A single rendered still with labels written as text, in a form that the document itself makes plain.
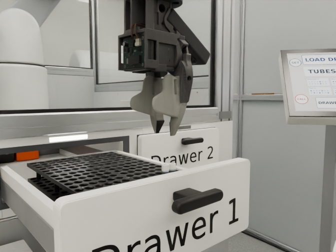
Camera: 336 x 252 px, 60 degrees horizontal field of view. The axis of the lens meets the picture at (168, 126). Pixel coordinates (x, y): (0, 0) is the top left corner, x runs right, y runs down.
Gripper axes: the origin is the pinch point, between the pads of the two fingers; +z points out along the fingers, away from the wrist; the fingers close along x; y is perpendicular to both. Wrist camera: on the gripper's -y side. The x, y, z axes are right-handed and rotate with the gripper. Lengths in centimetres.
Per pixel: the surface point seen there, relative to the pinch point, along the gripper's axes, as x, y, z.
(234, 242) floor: -82, -134, 98
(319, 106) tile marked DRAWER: -3, -67, -2
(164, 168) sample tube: 0.5, 1.1, 6.7
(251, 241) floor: -75, -144, 98
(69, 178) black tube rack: -6.2, 14.0, 7.6
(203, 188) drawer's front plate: 10.9, 3.3, 7.0
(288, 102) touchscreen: -11, -62, -3
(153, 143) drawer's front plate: -21.0, -13.5, 6.9
